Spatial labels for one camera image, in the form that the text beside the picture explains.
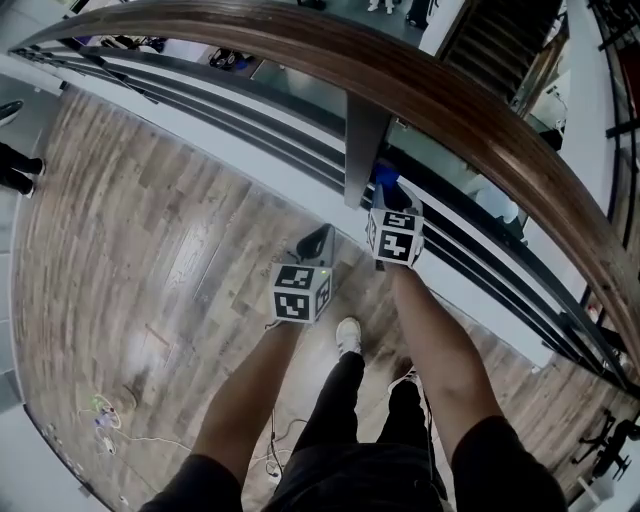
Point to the wooden railing with black bars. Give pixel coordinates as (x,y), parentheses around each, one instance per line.
(450,105)

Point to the person's right white shoe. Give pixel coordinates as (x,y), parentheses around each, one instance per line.
(405,380)

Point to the person's right forearm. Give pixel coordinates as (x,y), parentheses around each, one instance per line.
(440,360)

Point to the person's left white shoe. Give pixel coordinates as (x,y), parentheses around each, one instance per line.
(348,335)

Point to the blue cloth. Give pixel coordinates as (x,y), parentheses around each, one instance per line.
(386,175)

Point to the person's black trousers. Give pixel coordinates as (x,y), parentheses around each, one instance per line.
(335,400)

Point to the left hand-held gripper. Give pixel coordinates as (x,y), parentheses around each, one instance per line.
(300,290)

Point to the person's left forearm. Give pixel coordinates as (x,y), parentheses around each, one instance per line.
(245,395)

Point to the dark staircase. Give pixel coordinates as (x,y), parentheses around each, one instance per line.
(495,40)

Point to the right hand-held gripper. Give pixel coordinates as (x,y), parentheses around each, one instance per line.
(397,245)

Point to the person's white shoe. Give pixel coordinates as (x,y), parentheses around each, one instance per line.
(405,380)
(348,335)

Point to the person's black shirt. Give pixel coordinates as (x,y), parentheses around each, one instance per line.
(350,480)

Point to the black office chair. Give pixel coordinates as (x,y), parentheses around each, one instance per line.
(625,429)

